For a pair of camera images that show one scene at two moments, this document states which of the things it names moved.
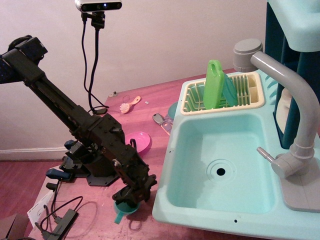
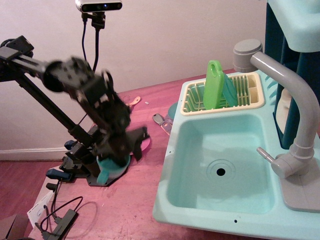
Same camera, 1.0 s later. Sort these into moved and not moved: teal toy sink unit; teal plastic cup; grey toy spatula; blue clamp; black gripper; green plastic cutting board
Moved: teal plastic cup; black gripper
Not moved: grey toy spatula; green plastic cutting board; blue clamp; teal toy sink unit
